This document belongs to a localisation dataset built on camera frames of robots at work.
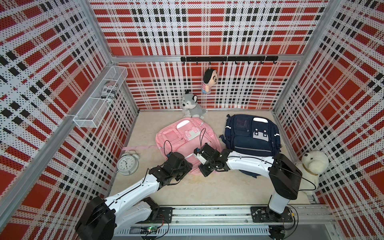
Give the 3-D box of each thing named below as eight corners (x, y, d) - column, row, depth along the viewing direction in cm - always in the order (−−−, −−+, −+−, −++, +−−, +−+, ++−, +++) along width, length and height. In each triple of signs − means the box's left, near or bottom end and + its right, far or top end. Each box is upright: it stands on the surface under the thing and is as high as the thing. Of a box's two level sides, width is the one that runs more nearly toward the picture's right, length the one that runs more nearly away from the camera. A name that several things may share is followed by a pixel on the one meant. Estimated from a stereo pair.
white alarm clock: (117, 175, 89) (113, 172, 86) (125, 153, 99) (122, 150, 95) (135, 175, 89) (132, 172, 86) (141, 153, 99) (139, 150, 95)
